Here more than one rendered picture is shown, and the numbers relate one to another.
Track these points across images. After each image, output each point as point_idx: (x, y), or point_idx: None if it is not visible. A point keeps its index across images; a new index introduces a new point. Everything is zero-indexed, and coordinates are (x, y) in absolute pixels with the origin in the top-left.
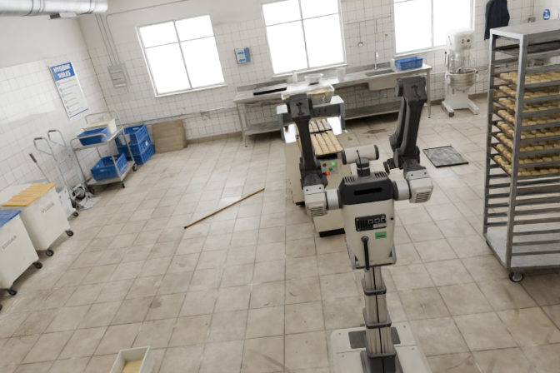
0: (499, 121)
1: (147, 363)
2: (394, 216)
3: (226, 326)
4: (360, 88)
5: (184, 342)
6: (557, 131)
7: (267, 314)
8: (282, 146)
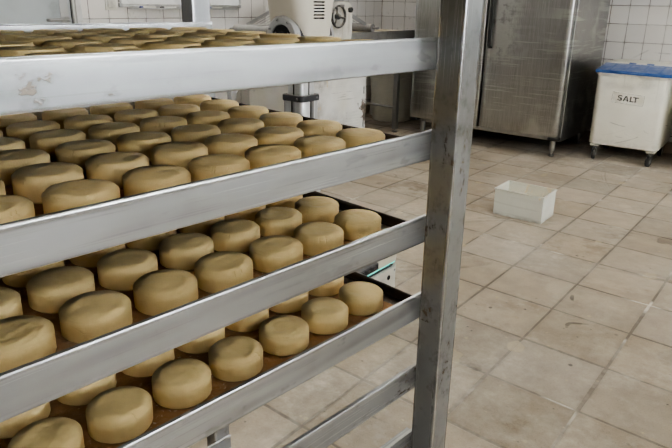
0: (401, 49)
1: (526, 203)
2: None
3: (554, 263)
4: None
5: (555, 239)
6: (12, 31)
7: (546, 291)
8: None
